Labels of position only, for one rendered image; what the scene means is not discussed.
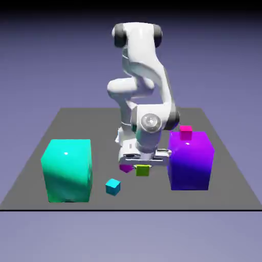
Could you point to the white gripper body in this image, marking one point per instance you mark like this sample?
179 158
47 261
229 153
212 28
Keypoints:
143 161

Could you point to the small yellow-green cube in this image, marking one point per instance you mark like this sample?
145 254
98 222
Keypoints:
142 171

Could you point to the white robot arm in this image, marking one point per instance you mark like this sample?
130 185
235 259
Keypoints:
143 61

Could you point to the small magenta cube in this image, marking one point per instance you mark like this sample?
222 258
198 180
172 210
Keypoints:
126 168

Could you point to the small cyan cube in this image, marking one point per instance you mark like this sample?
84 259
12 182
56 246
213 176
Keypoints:
112 186

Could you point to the small pink cube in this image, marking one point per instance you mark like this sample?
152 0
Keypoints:
185 132

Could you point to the large purple box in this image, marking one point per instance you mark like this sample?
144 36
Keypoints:
190 161

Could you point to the large teal box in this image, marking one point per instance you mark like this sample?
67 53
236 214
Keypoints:
66 170

